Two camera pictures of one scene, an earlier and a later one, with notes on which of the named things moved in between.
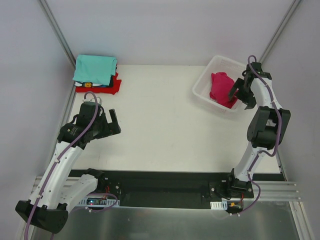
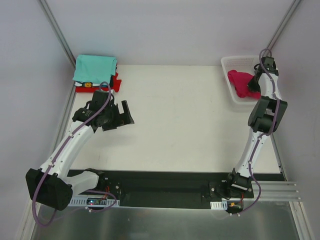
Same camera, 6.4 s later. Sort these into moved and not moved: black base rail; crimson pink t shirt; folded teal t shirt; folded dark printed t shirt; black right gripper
Moved: black right gripper; crimson pink t shirt
Not moved: folded teal t shirt; black base rail; folded dark printed t shirt
